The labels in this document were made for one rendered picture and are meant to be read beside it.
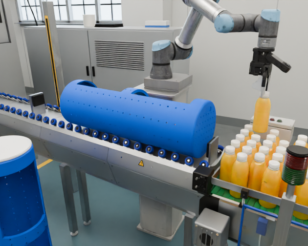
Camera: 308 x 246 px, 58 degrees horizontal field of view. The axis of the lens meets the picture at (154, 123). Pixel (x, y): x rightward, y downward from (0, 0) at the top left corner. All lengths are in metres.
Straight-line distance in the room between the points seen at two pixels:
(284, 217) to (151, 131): 0.68
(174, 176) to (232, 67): 2.88
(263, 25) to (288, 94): 2.84
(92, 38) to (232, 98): 2.10
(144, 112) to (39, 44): 2.89
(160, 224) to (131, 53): 1.83
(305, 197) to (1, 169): 1.22
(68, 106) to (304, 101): 3.15
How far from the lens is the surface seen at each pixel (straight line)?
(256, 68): 1.32
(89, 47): 3.51
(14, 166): 1.40
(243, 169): 1.18
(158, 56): 1.80
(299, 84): 4.05
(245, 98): 4.16
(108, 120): 1.50
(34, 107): 2.18
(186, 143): 1.27
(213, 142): 1.36
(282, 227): 1.01
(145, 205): 2.21
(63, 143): 1.88
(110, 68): 3.38
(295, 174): 0.89
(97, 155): 1.67
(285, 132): 1.52
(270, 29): 1.29
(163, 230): 2.28
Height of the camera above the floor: 1.63
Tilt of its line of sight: 22 degrees down
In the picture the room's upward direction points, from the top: 1 degrees counter-clockwise
